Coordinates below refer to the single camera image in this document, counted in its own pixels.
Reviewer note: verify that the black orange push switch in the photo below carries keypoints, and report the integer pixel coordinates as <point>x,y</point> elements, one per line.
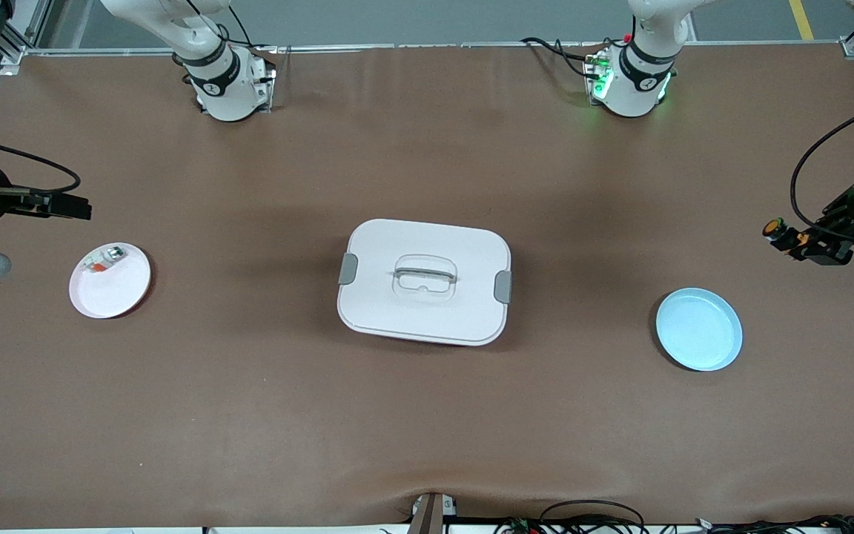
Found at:
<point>774,228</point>

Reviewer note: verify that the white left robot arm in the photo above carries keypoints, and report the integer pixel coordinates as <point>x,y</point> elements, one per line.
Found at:
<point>638,81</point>

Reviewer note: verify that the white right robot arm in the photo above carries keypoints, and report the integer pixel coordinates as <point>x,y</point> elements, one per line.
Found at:
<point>227,81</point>

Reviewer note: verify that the white lidded storage box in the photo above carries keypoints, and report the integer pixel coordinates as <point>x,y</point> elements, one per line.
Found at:
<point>427,315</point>

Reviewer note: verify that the pink round plate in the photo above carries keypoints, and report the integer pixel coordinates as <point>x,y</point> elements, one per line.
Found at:
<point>104,297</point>

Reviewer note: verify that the light blue round plate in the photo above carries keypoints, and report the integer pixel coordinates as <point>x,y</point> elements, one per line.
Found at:
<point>697,330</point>

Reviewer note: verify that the brown table mat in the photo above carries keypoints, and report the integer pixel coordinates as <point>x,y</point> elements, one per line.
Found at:
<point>427,415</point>

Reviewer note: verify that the silver switch with green end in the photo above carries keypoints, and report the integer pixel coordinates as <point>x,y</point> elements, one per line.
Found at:
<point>107,256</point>

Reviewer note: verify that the silver table edge rail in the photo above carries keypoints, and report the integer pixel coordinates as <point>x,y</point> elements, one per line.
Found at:
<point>397,47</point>

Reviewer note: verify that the brown bracket post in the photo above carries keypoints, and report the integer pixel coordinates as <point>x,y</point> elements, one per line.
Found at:
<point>425,515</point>

